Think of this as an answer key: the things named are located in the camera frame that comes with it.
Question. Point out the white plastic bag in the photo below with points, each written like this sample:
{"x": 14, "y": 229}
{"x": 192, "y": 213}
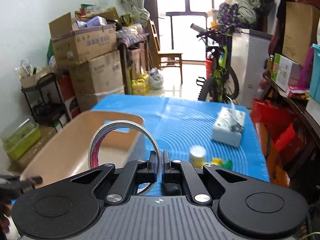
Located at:
{"x": 155, "y": 79}

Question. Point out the wooden chair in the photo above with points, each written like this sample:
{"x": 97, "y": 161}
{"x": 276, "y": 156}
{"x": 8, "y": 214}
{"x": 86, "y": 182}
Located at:
{"x": 164, "y": 58}

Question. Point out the blue silicone mat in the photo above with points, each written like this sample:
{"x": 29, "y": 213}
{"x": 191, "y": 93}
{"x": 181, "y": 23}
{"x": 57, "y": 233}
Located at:
{"x": 178, "y": 124}

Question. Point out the yellow toy block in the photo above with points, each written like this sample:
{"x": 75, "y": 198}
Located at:
{"x": 217, "y": 161}

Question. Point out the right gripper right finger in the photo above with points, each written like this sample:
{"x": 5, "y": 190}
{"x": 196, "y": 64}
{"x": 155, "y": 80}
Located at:
{"x": 171, "y": 169}

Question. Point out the black metal shelf rack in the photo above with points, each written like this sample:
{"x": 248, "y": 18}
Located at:
{"x": 49, "y": 110}

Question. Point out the green black bicycle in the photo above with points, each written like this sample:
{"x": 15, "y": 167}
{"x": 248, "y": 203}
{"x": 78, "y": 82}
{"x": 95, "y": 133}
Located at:
{"x": 221, "y": 83}

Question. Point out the white pill bottle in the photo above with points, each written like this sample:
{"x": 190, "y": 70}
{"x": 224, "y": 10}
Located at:
{"x": 197, "y": 155}

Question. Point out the beige plastic basket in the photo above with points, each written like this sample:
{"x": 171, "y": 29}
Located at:
{"x": 66, "y": 154}

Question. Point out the green white carton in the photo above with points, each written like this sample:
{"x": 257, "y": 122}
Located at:
{"x": 285, "y": 72}

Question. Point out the green lidded plastic container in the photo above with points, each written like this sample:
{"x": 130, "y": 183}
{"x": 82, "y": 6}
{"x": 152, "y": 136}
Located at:
{"x": 19, "y": 136}

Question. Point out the open top cardboard box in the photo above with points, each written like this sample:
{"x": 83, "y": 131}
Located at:
{"x": 73, "y": 46}

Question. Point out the tissue pack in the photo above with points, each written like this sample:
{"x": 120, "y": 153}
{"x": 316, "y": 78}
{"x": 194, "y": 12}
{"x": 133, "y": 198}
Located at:
{"x": 229, "y": 126}

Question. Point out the red bag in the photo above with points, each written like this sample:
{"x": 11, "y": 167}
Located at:
{"x": 281, "y": 125}

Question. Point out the clear tape roll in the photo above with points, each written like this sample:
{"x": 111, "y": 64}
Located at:
{"x": 120, "y": 141}

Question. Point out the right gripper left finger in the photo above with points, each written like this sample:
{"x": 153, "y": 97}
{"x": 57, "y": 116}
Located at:
{"x": 147, "y": 171}

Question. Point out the large lower cardboard box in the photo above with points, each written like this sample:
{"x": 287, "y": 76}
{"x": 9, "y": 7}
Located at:
{"x": 96, "y": 79}

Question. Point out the small box on rack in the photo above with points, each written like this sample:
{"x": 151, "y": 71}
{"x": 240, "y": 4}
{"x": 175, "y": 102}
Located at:
{"x": 32, "y": 80}

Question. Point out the green toy cylinder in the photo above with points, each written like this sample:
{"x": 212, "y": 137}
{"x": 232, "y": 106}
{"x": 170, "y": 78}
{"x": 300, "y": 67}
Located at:
{"x": 227, "y": 164}

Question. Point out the yellow oil jug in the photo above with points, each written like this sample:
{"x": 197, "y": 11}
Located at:
{"x": 138, "y": 87}

